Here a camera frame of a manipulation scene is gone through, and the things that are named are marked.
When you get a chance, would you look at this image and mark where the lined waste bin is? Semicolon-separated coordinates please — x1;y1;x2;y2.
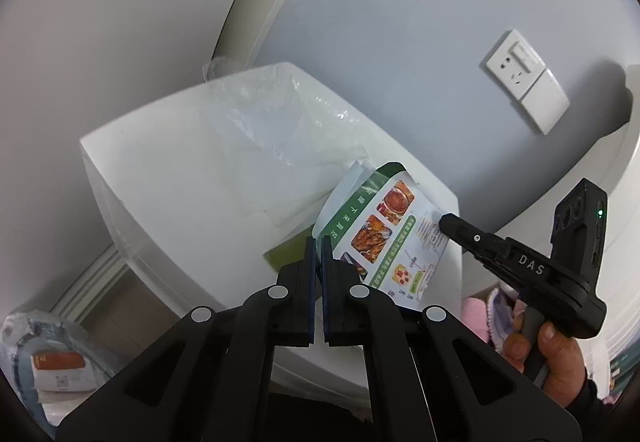
0;309;121;438

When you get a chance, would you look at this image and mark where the pink blanket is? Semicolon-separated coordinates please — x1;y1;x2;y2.
460;295;493;343

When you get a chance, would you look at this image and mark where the white wall socket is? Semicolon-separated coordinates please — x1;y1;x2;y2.
485;28;546;98

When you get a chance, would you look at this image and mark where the person's right hand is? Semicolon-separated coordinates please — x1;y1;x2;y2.
501;299;588;408

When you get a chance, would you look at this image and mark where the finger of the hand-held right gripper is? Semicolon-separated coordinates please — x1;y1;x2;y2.
438;213;511;257
465;248;516;284

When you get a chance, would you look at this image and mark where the green white food packet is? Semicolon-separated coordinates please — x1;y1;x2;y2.
265;161;451;310

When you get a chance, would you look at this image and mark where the white nightstand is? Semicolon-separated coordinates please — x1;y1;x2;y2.
80;62;463;398

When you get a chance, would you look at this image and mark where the lilac patterned quilt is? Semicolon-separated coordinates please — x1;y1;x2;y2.
487;287;523;348

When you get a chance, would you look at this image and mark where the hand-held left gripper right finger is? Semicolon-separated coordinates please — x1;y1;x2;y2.
320;238;583;442

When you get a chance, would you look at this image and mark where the clear plastic bag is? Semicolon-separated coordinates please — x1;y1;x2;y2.
202;60;371;233

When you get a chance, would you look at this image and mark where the white bed headboard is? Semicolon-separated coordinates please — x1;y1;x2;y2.
495;87;640;398

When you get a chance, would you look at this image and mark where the red and white box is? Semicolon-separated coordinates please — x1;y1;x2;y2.
31;351;93;393

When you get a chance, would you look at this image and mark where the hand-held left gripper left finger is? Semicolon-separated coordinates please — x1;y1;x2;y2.
55;237;318;442

